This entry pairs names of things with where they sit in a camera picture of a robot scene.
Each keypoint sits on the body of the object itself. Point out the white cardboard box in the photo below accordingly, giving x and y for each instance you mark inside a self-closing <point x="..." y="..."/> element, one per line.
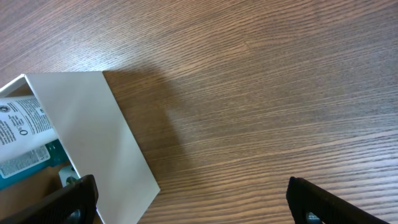
<point x="96" y="137"/>

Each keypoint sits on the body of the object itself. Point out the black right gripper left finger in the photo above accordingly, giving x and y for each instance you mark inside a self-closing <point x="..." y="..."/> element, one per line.
<point x="74" y="203"/>

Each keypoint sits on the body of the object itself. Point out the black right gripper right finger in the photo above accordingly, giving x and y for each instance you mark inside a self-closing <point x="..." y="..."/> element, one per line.
<point x="309" y="203"/>

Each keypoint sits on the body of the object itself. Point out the blue liquid bottle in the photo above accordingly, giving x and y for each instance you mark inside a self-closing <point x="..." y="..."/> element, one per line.
<point x="21" y="167"/>

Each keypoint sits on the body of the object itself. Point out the white lotion tube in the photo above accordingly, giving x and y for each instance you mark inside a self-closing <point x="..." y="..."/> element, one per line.
<point x="24" y="126"/>

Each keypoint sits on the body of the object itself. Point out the green soap packet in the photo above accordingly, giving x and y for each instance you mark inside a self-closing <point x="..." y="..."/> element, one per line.
<point x="68" y="175"/>

